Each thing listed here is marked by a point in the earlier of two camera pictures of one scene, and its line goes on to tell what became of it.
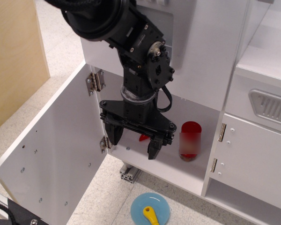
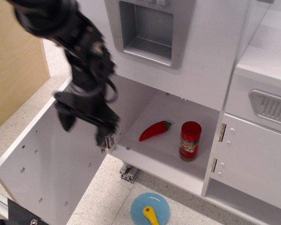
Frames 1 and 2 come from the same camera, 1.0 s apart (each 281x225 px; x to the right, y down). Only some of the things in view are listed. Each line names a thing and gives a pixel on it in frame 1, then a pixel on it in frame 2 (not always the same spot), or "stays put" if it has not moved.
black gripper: x=139 y=114 → x=86 y=99
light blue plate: x=160 y=206 stays put
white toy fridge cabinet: x=203 y=38 stays put
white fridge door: x=48 y=169 stays put
